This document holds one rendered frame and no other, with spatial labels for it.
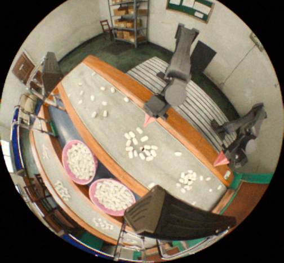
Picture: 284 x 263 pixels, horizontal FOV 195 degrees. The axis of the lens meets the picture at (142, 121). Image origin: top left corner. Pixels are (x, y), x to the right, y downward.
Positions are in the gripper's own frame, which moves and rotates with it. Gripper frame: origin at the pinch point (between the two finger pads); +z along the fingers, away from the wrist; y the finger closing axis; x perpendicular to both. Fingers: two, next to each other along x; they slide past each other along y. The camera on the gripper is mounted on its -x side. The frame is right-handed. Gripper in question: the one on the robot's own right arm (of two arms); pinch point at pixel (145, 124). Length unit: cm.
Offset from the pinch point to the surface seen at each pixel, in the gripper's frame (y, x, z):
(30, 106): -255, -76, 147
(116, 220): 28, -32, 46
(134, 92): -17.8, 10.9, -5.2
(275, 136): 172, 46, -109
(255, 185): 89, -8, -25
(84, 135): -21.0, -13.2, 23.1
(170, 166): 24.1, 1.6, 9.6
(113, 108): -20.6, 3.2, 7.8
